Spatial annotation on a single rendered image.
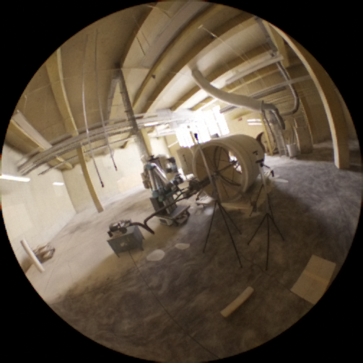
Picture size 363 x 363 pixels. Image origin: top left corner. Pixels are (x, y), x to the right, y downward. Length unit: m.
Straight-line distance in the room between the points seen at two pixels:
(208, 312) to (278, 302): 0.76
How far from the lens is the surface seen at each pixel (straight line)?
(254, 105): 6.48
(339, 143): 5.03
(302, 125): 7.92
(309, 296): 1.72
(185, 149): 8.47
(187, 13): 2.56
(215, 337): 1.55
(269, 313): 1.59
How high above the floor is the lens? 1.54
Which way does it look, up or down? 10 degrees down
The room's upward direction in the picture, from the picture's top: 20 degrees counter-clockwise
